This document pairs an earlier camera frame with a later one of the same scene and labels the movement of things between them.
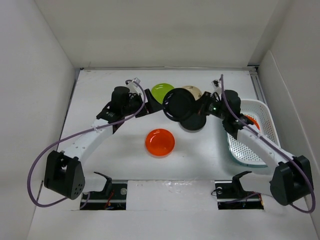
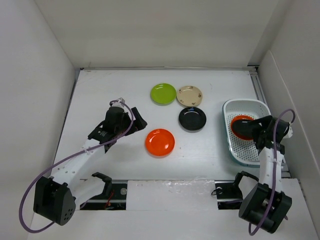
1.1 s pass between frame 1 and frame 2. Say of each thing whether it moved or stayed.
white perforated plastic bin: stayed
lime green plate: stayed
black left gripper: moved
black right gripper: moved
